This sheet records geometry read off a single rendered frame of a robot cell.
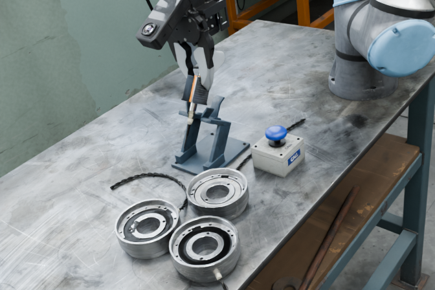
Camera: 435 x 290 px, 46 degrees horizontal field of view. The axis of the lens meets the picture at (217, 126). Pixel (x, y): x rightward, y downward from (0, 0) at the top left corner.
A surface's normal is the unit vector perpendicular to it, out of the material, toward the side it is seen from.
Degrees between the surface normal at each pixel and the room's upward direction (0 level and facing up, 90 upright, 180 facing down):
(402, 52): 97
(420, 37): 97
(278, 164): 90
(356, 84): 72
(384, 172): 0
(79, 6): 90
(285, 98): 0
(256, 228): 0
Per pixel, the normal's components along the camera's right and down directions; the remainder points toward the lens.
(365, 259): -0.15, -0.84
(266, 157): -0.64, 0.49
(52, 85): 0.76, 0.25
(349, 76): -0.65, 0.22
